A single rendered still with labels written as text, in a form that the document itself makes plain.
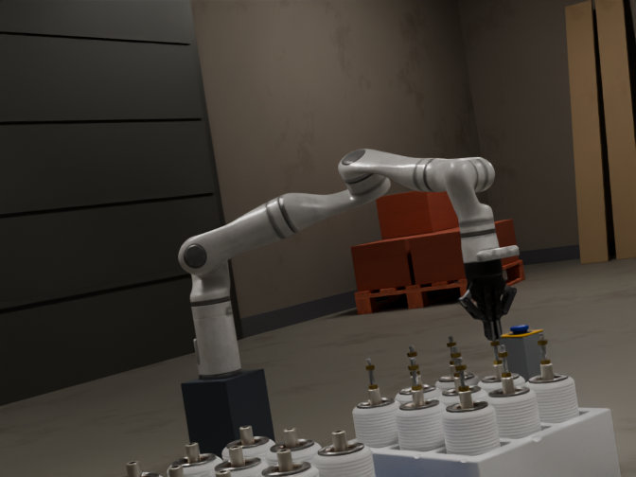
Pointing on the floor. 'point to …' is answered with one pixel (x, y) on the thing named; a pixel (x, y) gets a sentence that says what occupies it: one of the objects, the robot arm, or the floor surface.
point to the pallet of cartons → (419, 253)
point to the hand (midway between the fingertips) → (492, 329)
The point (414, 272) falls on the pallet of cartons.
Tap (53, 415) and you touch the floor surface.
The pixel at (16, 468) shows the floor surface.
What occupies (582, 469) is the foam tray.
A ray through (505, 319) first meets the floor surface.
